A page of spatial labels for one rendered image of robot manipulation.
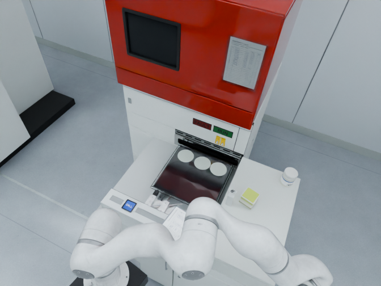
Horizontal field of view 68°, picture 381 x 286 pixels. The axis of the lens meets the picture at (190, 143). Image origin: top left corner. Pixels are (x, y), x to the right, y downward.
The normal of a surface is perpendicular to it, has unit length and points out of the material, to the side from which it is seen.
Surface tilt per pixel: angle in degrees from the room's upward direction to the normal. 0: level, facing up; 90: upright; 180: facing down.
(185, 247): 29
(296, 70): 90
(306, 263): 24
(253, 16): 90
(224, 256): 0
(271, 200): 0
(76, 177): 0
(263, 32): 90
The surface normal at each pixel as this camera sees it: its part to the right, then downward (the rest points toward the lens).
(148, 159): 0.06, -0.66
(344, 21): -0.42, 0.66
